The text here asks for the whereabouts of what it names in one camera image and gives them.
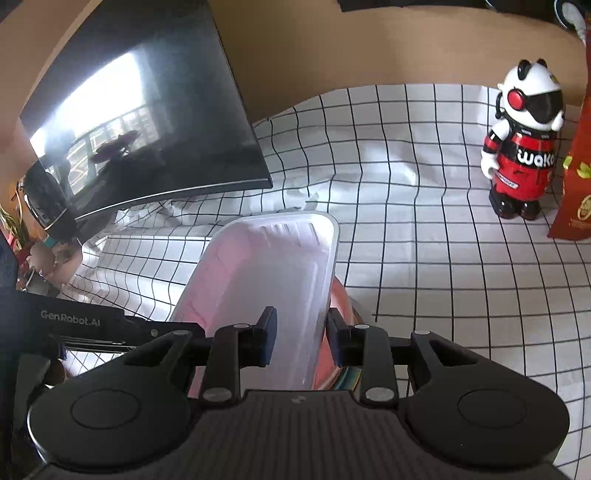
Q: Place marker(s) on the white and red tray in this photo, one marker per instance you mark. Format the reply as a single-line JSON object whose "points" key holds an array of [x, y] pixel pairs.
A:
{"points": [[263, 267]]}

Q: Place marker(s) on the panda robot toy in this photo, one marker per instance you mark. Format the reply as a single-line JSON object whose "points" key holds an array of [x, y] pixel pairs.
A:
{"points": [[521, 157]]}

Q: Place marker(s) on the white checkered tablecloth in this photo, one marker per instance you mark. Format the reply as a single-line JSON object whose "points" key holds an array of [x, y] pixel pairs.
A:
{"points": [[415, 277]]}

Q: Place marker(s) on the black round device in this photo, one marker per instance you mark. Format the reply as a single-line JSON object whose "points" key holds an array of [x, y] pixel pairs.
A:
{"points": [[46, 203]]}

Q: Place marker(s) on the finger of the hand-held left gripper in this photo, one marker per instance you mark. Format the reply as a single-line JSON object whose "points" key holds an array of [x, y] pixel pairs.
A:
{"points": [[152, 331]]}

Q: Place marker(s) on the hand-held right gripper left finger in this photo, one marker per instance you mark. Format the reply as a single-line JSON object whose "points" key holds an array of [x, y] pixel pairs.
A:
{"points": [[270, 337]]}

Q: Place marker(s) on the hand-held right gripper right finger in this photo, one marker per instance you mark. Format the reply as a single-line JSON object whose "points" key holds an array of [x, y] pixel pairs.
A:
{"points": [[333, 341]]}

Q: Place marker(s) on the red snack bag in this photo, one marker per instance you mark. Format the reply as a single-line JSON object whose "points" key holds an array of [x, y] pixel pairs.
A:
{"points": [[575, 207]]}

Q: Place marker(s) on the black monitor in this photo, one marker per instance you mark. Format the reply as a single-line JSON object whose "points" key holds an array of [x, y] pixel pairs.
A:
{"points": [[161, 92]]}

